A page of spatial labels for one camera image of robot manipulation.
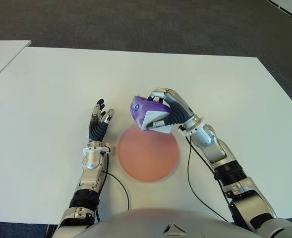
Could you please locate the small white table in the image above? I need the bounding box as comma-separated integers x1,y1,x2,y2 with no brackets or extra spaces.
0,40,32,88

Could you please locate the silver robot torso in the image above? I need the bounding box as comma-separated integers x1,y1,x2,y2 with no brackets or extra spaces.
85,207,269,238

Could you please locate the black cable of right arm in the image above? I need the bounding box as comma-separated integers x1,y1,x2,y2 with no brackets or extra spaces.
186,136,230,223

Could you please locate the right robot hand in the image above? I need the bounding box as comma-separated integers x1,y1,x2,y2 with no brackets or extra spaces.
145,87,199,129

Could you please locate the pink round plate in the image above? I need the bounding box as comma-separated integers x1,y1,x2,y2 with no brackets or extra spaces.
117,125,181,182

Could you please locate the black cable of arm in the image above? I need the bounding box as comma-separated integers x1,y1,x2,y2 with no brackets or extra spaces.
103,170,130,212
186,136,230,223

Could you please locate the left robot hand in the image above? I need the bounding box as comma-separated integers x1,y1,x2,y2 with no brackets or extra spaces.
88,98,115,143

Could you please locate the purple white tissue pack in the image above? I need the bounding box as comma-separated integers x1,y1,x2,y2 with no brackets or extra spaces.
129,95,174,135

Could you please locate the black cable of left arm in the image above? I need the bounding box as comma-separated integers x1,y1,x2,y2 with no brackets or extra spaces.
103,170,130,212

